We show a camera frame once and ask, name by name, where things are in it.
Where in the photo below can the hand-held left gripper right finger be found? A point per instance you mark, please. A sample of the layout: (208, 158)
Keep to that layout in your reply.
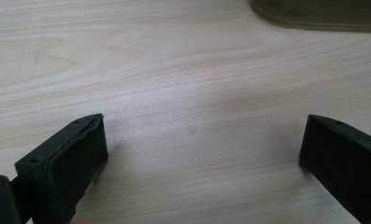
(345, 165)

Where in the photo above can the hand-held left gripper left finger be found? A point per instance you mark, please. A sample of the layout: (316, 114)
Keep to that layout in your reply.
(68, 168)

